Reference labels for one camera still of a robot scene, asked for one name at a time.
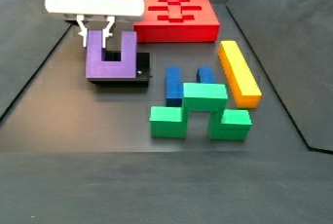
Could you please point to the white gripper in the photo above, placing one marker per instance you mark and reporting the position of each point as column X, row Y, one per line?
column 69, row 9

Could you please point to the purple U-shaped block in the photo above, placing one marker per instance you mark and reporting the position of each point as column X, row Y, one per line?
column 95, row 39

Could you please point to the black fixture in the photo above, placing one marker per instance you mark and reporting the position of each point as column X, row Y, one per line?
column 112, row 69

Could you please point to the red board with slots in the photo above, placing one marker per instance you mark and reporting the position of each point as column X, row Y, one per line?
column 176, row 21

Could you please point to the blue U-shaped block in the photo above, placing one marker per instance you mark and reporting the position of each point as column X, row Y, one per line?
column 173, row 85

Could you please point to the yellow long block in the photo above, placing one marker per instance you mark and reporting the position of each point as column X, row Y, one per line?
column 240, row 79

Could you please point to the green stepped block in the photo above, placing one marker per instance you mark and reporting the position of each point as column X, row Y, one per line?
column 228, row 124

